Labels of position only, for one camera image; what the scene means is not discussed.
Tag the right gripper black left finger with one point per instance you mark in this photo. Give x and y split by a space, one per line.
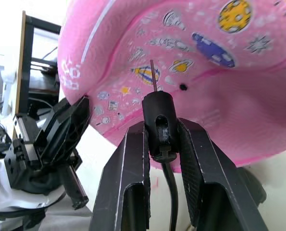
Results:
133 158

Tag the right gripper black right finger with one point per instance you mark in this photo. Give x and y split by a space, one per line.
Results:
205 163

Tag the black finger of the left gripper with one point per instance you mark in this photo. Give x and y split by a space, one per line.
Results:
65 130

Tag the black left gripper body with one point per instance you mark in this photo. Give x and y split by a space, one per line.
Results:
17 158

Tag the pink ball with space prints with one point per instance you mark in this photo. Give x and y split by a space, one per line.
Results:
205 101

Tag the dark rounded object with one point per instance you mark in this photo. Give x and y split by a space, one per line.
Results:
253 187

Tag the black shelf with wooden edge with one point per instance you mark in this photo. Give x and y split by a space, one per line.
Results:
27 72

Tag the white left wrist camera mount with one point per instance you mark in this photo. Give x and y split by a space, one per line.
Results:
17 201

